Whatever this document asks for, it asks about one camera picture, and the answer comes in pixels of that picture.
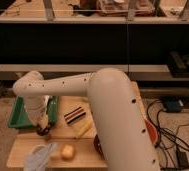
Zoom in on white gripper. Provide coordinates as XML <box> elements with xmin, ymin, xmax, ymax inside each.
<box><xmin>27</xmin><ymin>104</ymin><xmax>48</xmax><ymax>129</ymax></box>

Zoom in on dark purple grapes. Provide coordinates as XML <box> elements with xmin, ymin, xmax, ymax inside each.
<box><xmin>36</xmin><ymin>127</ymin><xmax>50</xmax><ymax>136</ymax></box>

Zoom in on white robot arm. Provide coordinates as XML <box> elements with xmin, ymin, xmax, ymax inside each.
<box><xmin>13</xmin><ymin>68</ymin><xmax>160</xmax><ymax>171</ymax></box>

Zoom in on white brush in tray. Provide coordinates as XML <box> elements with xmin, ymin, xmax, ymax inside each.
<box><xmin>45</xmin><ymin>95</ymin><xmax>50</xmax><ymax>106</ymax></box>

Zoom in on green plastic tray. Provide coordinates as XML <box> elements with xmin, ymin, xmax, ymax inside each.
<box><xmin>7</xmin><ymin>96</ymin><xmax>58</xmax><ymax>129</ymax></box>

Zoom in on striped black red block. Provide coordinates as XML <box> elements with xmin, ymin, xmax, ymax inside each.
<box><xmin>64</xmin><ymin>107</ymin><xmax>86</xmax><ymax>125</ymax></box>

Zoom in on grey crumpled cloth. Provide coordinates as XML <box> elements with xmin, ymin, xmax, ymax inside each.
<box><xmin>24</xmin><ymin>142</ymin><xmax>57</xmax><ymax>171</ymax></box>

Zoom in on yellow apple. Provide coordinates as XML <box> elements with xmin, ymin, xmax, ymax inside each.
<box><xmin>60</xmin><ymin>144</ymin><xmax>76</xmax><ymax>160</ymax></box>

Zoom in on dark brown bowl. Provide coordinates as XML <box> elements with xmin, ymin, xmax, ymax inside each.
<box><xmin>93</xmin><ymin>135</ymin><xmax>103</xmax><ymax>156</ymax></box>

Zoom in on orange bowl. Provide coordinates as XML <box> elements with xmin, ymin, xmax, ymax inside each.
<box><xmin>145</xmin><ymin>120</ymin><xmax>158</xmax><ymax>144</ymax></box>

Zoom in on black power adapter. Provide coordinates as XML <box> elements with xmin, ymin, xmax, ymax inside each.
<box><xmin>163</xmin><ymin>100</ymin><xmax>183</xmax><ymax>113</ymax></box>

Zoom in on dark box on shelf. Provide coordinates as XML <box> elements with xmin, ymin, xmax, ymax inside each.
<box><xmin>167</xmin><ymin>51</ymin><xmax>189</xmax><ymax>78</ymax></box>

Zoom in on black cables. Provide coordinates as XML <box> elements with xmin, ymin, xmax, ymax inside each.
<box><xmin>145</xmin><ymin>98</ymin><xmax>189</xmax><ymax>171</ymax></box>

